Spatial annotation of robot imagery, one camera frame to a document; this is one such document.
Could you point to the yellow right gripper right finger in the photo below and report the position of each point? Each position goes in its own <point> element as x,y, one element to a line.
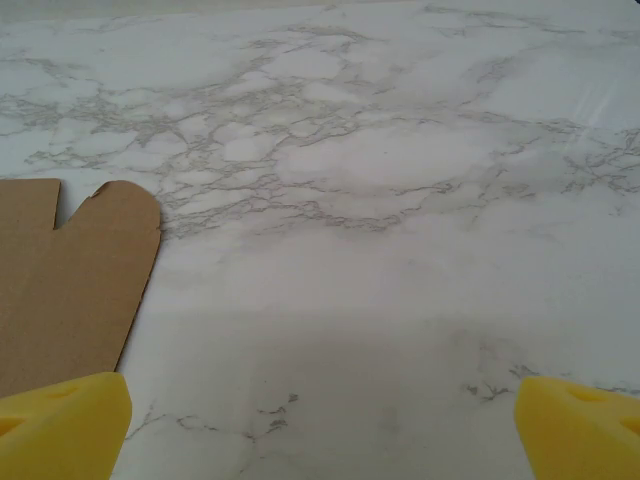
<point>580,440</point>

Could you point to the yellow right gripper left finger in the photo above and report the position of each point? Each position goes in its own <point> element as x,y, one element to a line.
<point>65,430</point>

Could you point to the brown cardboard box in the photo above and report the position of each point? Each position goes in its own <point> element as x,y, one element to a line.
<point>65,280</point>

